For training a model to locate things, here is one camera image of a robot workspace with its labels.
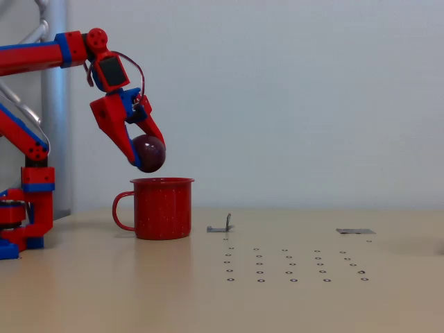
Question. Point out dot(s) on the red and blue gripper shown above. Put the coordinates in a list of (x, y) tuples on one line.
[(112, 115)]

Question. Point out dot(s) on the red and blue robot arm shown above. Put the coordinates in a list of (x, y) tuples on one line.
[(31, 57)]

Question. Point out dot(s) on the curled grey tape piece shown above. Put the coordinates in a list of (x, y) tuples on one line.
[(222, 228)]

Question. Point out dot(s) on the short diagonal metal tube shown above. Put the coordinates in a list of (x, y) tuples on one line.
[(21, 105)]

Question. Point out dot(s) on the vertical grey metal pole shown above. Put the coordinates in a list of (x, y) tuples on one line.
[(57, 14)]

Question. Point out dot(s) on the long diagonal metal tube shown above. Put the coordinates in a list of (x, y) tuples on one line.
[(38, 33)]

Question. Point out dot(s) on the red speckled enamel mug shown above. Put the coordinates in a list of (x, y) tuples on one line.
[(163, 211)]

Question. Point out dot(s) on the dark purple plum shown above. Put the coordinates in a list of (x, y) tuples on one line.
[(150, 154)]

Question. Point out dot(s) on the flat metal plate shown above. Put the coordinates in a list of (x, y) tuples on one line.
[(355, 231)]

